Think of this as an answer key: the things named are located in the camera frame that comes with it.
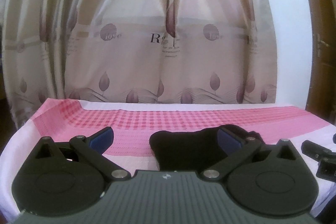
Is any small black garment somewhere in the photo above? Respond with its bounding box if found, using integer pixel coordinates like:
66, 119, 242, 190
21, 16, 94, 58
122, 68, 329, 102
149, 124, 264, 172

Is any pink checked bed sheet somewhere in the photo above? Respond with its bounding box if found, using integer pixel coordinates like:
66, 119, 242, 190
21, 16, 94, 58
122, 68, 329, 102
1, 98, 335, 221

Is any beige leaf print curtain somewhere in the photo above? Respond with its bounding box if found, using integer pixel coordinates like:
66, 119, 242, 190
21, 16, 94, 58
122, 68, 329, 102
1, 0, 277, 127

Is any brown wooden door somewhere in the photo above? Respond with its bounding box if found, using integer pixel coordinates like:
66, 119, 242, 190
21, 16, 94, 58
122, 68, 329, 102
306, 0, 335, 124

